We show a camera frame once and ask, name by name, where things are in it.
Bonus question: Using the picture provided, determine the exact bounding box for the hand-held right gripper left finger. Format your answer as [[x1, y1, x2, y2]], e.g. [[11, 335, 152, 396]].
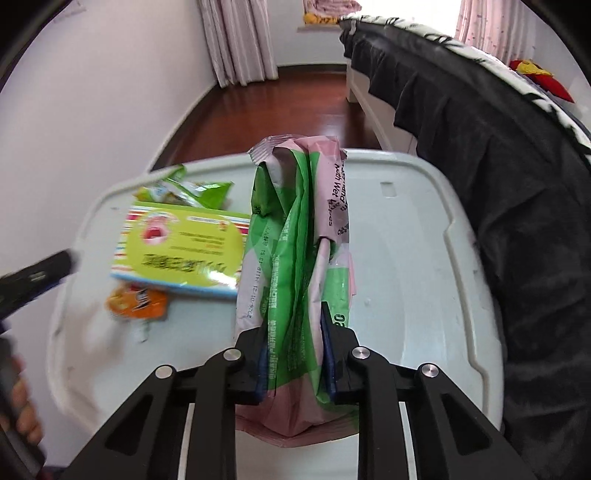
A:
[[60, 330, 269, 480]]

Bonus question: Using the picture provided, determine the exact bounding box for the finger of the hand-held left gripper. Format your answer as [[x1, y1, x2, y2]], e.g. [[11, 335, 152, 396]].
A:
[[0, 250, 77, 319]]

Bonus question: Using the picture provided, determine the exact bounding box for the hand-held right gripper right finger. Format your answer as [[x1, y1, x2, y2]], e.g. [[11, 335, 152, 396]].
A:
[[321, 302, 536, 480]]

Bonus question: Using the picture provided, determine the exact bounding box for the pink green wet wipes packet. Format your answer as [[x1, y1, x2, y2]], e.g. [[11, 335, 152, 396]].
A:
[[235, 134, 361, 448]]

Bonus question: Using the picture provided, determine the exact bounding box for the person's left hand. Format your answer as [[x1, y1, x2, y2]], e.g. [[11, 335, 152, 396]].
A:
[[14, 359, 42, 442]]

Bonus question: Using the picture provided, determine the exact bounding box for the white plastic storage box lid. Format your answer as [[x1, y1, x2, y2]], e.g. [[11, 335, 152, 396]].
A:
[[46, 148, 506, 480]]

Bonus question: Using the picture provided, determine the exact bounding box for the orange snack packet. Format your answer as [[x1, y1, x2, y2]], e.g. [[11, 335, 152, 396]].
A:
[[105, 284, 169, 342]]

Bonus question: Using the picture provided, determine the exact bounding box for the green striped medicine box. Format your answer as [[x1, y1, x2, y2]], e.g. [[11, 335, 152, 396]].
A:
[[110, 202, 252, 301]]

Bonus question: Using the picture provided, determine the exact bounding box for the green snack wrapper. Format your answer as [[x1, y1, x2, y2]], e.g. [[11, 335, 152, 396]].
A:
[[134, 165, 234, 210]]

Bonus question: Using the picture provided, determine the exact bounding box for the bed with dark grey skirt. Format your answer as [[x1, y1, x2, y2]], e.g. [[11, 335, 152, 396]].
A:
[[339, 16, 591, 480]]

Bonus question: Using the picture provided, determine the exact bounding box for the patterned pink curtain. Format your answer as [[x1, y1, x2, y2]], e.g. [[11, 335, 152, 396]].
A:
[[455, 0, 536, 61], [198, 0, 279, 88]]

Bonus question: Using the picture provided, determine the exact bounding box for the red yellow pillow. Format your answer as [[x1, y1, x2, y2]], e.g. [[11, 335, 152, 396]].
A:
[[508, 58, 575, 103]]

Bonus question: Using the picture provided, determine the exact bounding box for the folded pink quilt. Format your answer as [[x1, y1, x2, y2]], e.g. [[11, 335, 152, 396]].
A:
[[302, 0, 363, 14]]

